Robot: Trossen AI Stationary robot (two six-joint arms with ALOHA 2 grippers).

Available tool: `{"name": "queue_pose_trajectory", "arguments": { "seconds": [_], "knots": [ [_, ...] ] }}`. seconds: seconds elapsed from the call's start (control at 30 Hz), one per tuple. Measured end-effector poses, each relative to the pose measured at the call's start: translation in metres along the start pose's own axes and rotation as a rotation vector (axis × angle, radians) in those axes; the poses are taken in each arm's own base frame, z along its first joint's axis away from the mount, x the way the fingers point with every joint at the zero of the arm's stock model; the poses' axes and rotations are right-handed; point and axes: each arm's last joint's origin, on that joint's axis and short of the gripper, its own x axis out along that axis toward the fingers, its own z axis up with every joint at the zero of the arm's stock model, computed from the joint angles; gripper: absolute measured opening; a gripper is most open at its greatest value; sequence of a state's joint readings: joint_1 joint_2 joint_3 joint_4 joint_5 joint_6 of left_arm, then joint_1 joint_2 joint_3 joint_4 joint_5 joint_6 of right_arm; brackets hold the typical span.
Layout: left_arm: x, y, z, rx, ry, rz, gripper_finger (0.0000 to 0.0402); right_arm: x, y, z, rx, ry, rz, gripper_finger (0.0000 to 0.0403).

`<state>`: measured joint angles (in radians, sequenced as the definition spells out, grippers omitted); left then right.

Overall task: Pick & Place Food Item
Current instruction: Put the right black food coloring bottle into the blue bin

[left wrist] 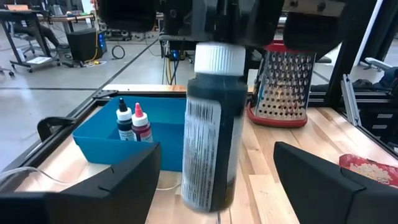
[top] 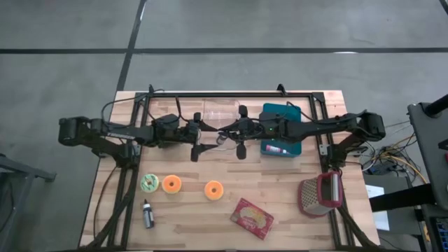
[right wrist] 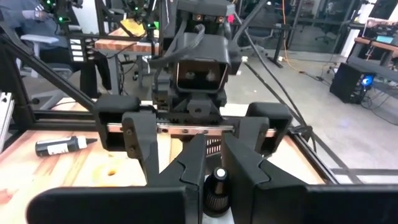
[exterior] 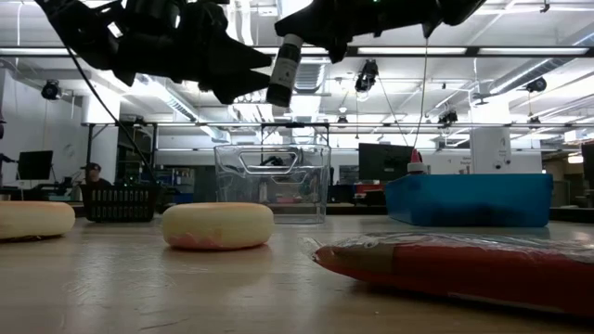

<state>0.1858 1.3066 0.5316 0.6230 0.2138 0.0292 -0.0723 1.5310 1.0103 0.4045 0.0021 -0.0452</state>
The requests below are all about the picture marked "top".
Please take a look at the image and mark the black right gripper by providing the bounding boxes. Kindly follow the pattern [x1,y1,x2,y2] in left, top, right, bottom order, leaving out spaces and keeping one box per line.
[217,104,267,161]

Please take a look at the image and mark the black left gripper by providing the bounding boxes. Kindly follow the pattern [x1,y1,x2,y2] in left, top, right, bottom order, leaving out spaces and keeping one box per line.
[176,111,220,162]

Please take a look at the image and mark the pink food colouring bottle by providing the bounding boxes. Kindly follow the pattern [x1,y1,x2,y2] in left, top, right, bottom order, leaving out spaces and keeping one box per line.
[265,144,291,155]

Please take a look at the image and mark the orange frosted toy donut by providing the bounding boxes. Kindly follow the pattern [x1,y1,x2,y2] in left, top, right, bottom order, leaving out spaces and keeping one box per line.
[161,174,183,195]
[204,179,225,202]

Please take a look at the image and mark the green frosted toy donut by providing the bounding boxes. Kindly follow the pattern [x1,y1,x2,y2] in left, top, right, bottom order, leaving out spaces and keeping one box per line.
[139,174,160,194]

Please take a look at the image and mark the red cookie package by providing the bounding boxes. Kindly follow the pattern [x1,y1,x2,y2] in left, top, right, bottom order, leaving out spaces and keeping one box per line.
[229,197,274,242]

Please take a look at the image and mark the clear plastic container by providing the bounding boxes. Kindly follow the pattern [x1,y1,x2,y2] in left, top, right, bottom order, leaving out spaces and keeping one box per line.
[201,97,242,152]

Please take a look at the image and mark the black slotted plastic basket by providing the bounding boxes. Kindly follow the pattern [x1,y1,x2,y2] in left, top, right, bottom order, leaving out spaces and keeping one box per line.
[153,113,183,148]

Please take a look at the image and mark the blue plastic bin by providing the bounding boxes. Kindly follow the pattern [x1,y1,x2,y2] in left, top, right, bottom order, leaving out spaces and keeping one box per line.
[260,102,302,158]

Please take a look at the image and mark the white paper sheet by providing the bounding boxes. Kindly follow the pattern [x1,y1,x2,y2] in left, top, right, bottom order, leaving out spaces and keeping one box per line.
[365,184,391,232]

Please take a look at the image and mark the black flat bar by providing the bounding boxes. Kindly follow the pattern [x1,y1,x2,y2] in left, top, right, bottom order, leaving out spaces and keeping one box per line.
[369,182,437,213]

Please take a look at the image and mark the grey metal stand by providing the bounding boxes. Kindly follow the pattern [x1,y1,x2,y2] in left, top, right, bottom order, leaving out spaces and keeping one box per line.
[0,153,57,252]

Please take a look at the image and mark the grey equipment cart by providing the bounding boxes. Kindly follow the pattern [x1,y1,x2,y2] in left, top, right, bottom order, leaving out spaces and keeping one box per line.
[407,93,448,252]

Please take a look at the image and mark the black aluminium table frame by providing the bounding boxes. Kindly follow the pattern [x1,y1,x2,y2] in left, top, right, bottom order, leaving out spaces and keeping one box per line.
[104,91,354,250]

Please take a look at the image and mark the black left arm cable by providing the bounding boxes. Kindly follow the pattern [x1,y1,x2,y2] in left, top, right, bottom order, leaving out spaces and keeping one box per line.
[100,88,165,122]

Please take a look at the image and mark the metal box grater red handle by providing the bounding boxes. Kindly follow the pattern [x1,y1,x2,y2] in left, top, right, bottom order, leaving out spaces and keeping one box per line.
[297,171,344,220]

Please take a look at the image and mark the thin brown cable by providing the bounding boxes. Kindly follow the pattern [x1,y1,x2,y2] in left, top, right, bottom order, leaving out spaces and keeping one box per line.
[92,164,118,242]

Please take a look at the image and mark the black braided cable bundle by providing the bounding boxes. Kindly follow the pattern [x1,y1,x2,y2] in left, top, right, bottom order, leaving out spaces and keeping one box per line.
[335,204,374,250]
[85,164,139,250]

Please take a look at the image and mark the yellow cable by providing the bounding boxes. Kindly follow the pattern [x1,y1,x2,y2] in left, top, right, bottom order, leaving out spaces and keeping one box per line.
[381,146,428,186]

